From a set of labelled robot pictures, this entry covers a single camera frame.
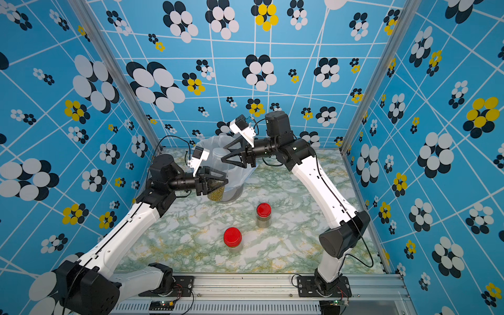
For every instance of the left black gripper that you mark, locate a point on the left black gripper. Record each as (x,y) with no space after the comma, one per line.
(201,183)

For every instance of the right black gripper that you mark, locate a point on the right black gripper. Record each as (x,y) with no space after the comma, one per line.
(247,157)

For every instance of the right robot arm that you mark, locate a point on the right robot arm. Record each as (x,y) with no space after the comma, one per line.
(346,224)

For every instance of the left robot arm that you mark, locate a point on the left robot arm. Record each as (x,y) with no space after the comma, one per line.
(89,285)

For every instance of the grey trash bin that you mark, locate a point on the grey trash bin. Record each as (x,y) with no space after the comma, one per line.
(225,194)

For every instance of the far red-lid jar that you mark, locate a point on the far red-lid jar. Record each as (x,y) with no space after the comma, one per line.
(263,215)

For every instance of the red-lid jar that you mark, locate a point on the red-lid jar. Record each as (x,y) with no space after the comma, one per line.
(233,239)
(263,215)

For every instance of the near red-lid jar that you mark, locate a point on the near red-lid jar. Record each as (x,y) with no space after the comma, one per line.
(233,239)

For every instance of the left circuit board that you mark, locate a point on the left circuit board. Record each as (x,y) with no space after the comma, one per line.
(162,306)

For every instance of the circuit board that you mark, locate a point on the circuit board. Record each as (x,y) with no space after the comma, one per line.
(162,306)
(332,307)

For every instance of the right circuit board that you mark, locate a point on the right circuit board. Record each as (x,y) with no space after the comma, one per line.
(332,307)

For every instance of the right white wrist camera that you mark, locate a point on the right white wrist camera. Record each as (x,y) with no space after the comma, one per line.
(241,126)

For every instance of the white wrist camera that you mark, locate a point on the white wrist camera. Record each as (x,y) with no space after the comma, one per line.
(241,126)
(199,155)

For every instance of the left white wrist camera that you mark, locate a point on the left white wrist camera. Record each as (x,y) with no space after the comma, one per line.
(199,155)

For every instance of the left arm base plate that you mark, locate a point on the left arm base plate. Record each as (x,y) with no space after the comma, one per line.
(182,287)

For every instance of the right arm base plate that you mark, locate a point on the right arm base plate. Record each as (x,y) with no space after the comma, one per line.
(316,287)

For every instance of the aluminium front rail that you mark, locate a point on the aluminium front rail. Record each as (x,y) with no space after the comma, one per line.
(215,293)

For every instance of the left aluminium corner post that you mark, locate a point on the left aluminium corner post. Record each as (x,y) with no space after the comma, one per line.
(84,15)

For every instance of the aluminium corner post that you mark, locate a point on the aluminium corner post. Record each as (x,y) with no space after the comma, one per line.
(404,22)
(84,15)

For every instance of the right aluminium corner post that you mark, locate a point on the right aluminium corner post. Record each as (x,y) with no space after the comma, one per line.
(404,22)

